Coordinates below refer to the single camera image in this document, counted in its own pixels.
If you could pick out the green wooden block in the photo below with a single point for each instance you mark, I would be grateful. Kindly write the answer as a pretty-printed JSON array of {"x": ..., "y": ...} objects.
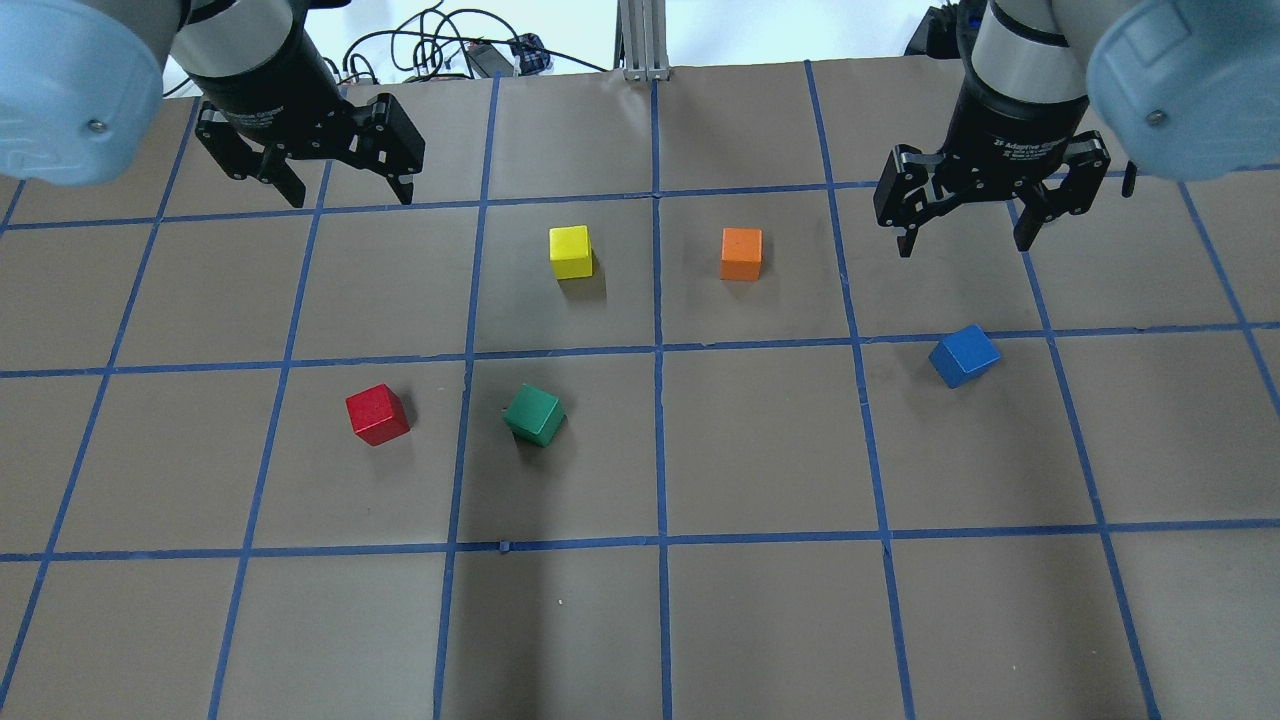
[{"x": 534, "y": 415}]

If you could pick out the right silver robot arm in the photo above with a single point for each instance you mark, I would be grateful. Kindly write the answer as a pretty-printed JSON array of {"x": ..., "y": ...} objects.
[{"x": 1189, "y": 89}]

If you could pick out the yellow wooden block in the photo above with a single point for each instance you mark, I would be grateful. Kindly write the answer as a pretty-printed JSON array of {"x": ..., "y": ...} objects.
[{"x": 571, "y": 254}]

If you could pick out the blue wooden block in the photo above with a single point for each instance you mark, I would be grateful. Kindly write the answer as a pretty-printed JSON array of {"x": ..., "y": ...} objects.
[{"x": 964, "y": 355}]

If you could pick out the black power adapter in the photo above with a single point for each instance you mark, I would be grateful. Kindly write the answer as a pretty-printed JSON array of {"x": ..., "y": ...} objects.
[{"x": 487, "y": 61}]

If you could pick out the orange wooden block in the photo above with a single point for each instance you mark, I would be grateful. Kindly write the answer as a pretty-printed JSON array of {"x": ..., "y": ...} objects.
[{"x": 742, "y": 254}]

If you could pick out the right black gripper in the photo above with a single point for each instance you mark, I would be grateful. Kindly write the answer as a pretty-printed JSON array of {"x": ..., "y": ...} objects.
[{"x": 1015, "y": 118}]

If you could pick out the red wooden block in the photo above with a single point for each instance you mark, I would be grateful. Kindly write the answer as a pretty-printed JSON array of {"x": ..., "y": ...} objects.
[{"x": 377, "y": 415}]

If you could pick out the aluminium frame post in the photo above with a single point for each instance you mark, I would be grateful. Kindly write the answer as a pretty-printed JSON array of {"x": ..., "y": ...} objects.
[{"x": 640, "y": 45}]

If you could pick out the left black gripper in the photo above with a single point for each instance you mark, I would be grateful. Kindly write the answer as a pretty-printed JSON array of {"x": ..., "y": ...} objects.
[{"x": 262, "y": 72}]

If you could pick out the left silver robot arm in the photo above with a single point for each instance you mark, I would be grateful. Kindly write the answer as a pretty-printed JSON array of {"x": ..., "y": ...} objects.
[{"x": 82, "y": 82}]

